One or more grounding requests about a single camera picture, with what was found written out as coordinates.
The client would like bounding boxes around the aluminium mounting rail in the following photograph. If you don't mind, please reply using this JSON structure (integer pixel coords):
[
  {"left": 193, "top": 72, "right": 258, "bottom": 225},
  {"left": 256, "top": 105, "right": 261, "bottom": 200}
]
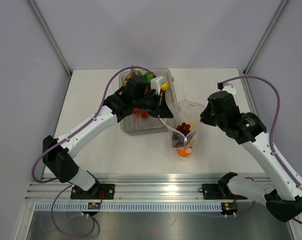
[{"left": 24, "top": 173, "right": 297, "bottom": 203}]

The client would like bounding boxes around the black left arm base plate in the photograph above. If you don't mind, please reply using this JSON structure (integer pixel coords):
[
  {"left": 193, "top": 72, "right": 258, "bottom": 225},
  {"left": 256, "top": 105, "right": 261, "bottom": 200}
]
[{"left": 70, "top": 183, "right": 115, "bottom": 200}]

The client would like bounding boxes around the dark red grape bunch toy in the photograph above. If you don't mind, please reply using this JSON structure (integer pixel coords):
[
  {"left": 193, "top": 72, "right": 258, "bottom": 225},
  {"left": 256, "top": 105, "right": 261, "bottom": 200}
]
[{"left": 171, "top": 122, "right": 195, "bottom": 148}]

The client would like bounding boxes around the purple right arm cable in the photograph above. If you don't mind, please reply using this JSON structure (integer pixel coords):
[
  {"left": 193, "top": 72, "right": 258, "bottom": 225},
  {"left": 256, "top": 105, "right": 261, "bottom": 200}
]
[{"left": 217, "top": 75, "right": 302, "bottom": 228}]

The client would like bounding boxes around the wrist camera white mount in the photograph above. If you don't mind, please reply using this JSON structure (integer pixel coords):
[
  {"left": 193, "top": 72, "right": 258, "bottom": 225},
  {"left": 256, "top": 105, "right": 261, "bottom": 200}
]
[
  {"left": 222, "top": 83, "right": 237, "bottom": 96},
  {"left": 150, "top": 75, "right": 169, "bottom": 95}
]

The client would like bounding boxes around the orange fruit toy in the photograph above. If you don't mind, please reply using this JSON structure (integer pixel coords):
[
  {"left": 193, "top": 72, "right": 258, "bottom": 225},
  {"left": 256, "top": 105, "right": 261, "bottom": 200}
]
[{"left": 176, "top": 146, "right": 193, "bottom": 158}]

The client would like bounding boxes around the clear plastic food tray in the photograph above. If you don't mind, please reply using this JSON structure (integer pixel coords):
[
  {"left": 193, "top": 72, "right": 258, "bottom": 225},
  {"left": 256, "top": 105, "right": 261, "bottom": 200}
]
[{"left": 120, "top": 68, "right": 177, "bottom": 135}]

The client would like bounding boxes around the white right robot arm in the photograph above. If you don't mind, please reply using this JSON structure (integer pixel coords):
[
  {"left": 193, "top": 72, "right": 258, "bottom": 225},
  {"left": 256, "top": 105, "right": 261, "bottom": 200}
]
[{"left": 200, "top": 90, "right": 302, "bottom": 223}]

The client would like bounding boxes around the green grape bunch toy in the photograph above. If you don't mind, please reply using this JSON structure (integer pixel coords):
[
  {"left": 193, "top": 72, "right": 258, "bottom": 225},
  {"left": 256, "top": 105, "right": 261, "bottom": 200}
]
[{"left": 123, "top": 66, "right": 143, "bottom": 86}]

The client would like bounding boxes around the left aluminium frame post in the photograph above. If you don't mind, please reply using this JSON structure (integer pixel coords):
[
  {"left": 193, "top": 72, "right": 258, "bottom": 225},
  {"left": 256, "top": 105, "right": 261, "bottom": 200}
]
[{"left": 26, "top": 0, "right": 73, "bottom": 79}]

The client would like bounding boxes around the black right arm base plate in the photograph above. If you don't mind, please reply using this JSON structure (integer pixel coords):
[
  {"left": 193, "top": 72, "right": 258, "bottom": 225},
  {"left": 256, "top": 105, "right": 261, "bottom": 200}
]
[{"left": 198, "top": 172, "right": 247, "bottom": 200}]

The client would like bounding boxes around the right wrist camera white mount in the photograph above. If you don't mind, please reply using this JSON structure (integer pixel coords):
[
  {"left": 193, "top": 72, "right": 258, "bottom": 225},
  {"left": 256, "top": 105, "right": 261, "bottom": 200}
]
[{"left": 222, "top": 83, "right": 237, "bottom": 96}]

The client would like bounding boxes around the red lobster toy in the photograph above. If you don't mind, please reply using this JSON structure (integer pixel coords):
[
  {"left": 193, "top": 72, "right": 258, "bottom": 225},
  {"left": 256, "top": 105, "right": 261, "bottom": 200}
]
[{"left": 132, "top": 109, "right": 149, "bottom": 126}]

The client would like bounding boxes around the green bell pepper toy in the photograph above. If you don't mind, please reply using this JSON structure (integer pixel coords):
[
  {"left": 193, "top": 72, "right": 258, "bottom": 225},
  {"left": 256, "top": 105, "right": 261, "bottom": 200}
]
[{"left": 143, "top": 72, "right": 155, "bottom": 82}]

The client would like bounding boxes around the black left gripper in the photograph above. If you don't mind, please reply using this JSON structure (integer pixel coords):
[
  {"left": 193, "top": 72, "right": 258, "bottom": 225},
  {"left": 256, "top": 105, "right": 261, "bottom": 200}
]
[{"left": 132, "top": 90, "right": 173, "bottom": 119}]

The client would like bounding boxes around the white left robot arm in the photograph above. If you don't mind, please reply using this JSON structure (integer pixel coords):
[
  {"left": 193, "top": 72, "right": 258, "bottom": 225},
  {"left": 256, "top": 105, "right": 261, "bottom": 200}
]
[{"left": 42, "top": 75, "right": 173, "bottom": 199}]

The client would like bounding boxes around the yellow lemon toy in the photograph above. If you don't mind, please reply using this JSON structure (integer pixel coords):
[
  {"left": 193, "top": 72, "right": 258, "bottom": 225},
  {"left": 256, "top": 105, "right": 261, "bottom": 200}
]
[{"left": 160, "top": 82, "right": 169, "bottom": 92}]

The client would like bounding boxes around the right aluminium frame post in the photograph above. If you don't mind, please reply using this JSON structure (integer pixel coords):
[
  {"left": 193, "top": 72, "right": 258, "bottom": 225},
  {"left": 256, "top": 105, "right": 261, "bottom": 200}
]
[{"left": 243, "top": 0, "right": 290, "bottom": 75}]

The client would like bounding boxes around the white slotted cable duct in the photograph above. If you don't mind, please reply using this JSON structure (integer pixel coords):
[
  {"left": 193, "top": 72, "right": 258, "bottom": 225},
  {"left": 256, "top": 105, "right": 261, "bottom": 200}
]
[{"left": 35, "top": 202, "right": 222, "bottom": 213}]

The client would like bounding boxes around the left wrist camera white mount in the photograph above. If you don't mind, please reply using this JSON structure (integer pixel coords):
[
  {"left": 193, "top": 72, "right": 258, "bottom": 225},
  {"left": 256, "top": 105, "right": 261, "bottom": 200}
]
[{"left": 150, "top": 75, "right": 169, "bottom": 95}]

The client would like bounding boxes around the clear dotted zip top bag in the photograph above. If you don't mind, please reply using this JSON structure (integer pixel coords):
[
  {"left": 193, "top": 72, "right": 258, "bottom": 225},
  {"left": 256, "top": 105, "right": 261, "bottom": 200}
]
[{"left": 161, "top": 99, "right": 205, "bottom": 158}]

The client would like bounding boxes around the aluminium frame post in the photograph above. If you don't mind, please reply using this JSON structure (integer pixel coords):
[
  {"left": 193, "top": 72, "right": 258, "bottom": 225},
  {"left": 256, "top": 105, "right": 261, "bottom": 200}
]
[
  {"left": 26, "top": 0, "right": 73, "bottom": 79},
  {"left": 243, "top": 0, "right": 290, "bottom": 75}
]

